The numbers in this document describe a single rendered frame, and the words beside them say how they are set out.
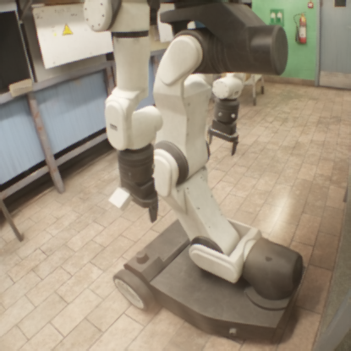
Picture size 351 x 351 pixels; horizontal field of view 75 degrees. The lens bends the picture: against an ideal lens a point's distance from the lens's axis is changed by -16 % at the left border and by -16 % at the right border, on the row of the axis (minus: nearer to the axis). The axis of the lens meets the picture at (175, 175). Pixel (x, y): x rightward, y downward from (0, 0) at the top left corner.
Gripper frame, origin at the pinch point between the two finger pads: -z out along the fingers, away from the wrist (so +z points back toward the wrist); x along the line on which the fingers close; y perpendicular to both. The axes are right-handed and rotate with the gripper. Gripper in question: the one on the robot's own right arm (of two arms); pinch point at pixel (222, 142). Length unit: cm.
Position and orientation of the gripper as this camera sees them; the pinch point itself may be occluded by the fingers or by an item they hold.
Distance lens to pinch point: 102.4
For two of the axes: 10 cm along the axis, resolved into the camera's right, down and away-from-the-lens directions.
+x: -7.8, -4.0, 4.8
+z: 0.4, -7.9, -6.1
